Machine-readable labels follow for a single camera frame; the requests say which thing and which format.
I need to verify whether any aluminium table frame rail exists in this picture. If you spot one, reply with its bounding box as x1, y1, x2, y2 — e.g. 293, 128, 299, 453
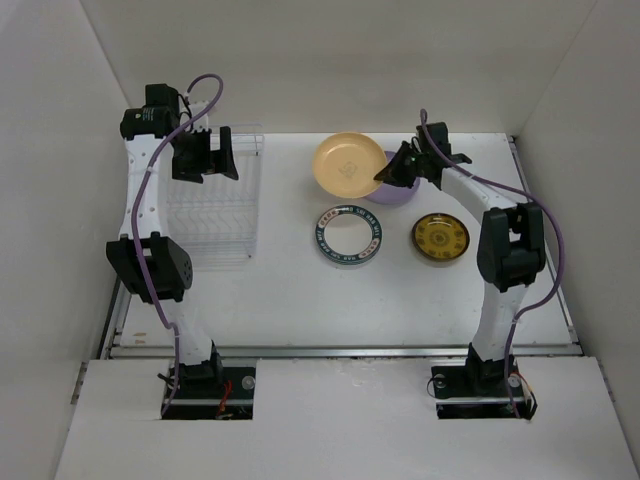
111, 133, 581, 358

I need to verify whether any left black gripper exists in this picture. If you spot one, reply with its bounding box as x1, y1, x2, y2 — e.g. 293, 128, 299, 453
172, 125, 237, 183

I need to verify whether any purple plate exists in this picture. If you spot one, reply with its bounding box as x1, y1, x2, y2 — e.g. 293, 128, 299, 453
364, 178, 420, 206

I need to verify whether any beige plate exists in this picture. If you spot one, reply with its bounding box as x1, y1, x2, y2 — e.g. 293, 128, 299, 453
312, 132, 388, 199

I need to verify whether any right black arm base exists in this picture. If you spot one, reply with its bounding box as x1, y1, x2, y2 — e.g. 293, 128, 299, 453
429, 365, 538, 420

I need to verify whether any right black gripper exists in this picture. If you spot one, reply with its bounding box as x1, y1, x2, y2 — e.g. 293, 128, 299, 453
376, 140, 430, 188

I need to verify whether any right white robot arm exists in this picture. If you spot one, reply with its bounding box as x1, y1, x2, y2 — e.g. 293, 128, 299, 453
374, 122, 546, 394

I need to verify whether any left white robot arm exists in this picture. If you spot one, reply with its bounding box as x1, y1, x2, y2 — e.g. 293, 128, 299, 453
106, 84, 239, 397

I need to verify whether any white wire dish rack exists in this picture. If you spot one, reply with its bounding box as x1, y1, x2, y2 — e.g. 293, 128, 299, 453
167, 123, 264, 271

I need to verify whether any green rimmed white plate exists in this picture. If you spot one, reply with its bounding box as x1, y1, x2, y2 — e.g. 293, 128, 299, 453
314, 205, 383, 266

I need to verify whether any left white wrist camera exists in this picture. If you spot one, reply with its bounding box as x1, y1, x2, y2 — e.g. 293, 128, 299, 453
180, 95, 210, 133

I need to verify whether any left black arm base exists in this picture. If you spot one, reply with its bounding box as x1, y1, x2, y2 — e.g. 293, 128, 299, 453
158, 365, 257, 421

